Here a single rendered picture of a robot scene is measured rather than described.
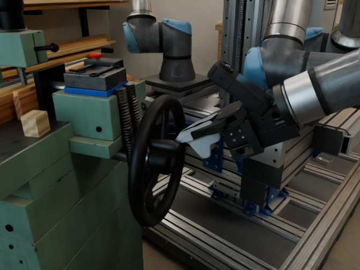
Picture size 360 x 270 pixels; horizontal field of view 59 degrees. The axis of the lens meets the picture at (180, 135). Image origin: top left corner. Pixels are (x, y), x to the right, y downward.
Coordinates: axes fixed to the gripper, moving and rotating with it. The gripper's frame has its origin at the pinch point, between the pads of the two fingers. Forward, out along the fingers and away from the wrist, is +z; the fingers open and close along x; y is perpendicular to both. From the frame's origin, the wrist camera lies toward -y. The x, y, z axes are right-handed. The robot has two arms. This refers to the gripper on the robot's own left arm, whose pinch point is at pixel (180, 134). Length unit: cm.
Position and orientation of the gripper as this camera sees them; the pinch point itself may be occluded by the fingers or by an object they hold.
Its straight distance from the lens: 58.9
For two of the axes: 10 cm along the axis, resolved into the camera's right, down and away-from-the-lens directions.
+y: 4.7, 8.5, 2.2
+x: 3.2, -4.0, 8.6
